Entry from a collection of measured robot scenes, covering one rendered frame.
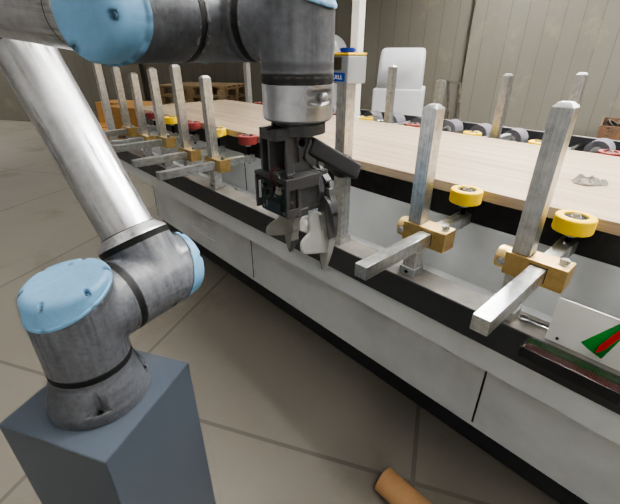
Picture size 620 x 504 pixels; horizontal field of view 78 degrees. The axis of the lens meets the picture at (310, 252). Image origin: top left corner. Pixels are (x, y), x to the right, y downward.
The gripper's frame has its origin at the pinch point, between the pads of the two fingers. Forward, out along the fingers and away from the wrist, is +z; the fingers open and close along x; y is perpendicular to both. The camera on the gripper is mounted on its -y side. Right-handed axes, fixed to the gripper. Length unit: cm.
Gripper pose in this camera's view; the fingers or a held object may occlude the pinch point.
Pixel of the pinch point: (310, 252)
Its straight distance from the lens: 60.5
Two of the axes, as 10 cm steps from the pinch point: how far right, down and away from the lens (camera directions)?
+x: 6.7, 3.4, -6.6
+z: 0.0, 8.9, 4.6
